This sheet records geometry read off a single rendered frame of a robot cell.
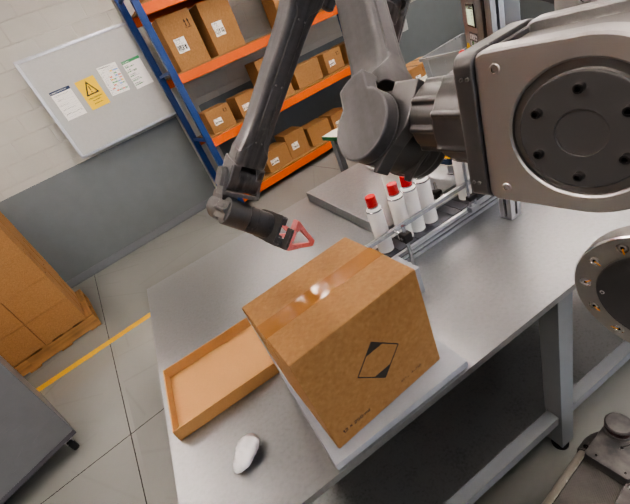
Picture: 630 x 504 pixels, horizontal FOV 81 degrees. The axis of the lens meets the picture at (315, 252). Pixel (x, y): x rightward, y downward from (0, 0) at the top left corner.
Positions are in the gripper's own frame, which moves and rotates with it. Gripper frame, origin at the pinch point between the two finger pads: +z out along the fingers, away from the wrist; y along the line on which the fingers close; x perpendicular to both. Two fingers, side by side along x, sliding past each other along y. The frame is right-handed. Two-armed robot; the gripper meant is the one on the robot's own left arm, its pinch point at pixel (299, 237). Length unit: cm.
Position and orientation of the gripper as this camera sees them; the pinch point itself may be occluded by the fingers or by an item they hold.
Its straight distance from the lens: 87.1
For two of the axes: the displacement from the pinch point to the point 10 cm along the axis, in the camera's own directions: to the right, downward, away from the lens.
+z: 7.6, 2.6, 6.0
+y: -5.5, -2.4, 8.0
